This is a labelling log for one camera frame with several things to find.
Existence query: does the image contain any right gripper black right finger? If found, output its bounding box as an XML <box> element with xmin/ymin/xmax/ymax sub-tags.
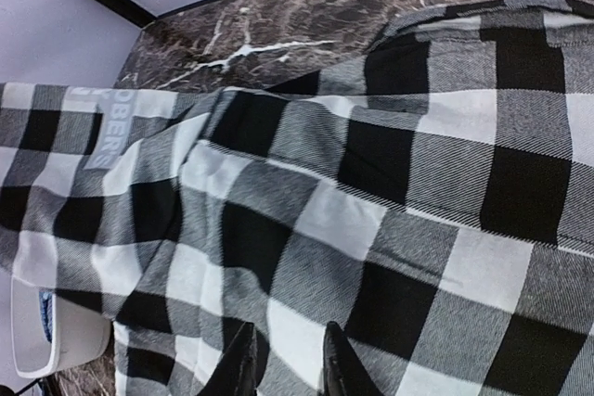
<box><xmin>323</xmin><ymin>322</ymin><xmax>382</xmax><ymax>396</ymax></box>

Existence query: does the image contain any grey plastic bin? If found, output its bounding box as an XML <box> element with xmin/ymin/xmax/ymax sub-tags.
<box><xmin>10</xmin><ymin>278</ymin><xmax>111</xmax><ymax>379</ymax></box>

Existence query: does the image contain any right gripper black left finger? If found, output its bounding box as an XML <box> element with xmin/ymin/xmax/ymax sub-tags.
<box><xmin>198</xmin><ymin>323</ymin><xmax>258</xmax><ymax>396</ymax></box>

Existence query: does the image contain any small-check blue shirt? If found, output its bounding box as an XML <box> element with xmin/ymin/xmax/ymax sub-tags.
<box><xmin>39</xmin><ymin>290</ymin><xmax>53</xmax><ymax>342</ymax></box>

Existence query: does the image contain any black white checked shirt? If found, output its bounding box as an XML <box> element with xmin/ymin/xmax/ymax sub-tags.
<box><xmin>1</xmin><ymin>0</ymin><xmax>593</xmax><ymax>395</ymax></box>

